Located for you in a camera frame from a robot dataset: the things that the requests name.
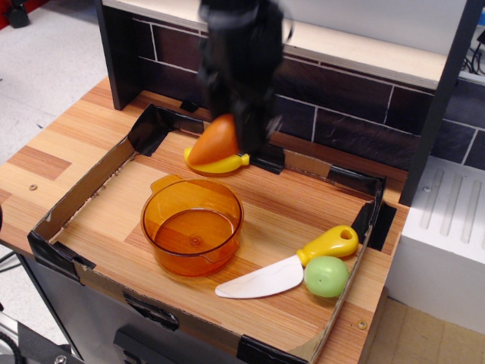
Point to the dark tiled backsplash shelf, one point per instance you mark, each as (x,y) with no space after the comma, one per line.
(389,104)

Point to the white ribbed block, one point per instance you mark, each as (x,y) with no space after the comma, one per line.
(438,267)

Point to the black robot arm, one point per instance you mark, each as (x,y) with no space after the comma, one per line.
(243,10)

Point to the orange transparent plastic pot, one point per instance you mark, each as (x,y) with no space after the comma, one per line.
(193,225)

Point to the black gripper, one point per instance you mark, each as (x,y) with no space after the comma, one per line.
(239,58)

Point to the toy knife yellow handle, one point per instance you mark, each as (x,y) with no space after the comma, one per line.
(339,241)

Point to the cardboard fence with black tape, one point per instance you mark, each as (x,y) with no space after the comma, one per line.
(117,304)

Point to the orange toy carrot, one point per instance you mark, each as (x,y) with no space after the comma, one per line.
(217,142)

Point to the yellow toy banana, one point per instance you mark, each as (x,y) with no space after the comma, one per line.
(223,166)

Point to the green toy fruit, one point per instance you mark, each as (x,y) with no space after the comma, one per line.
(326,276)

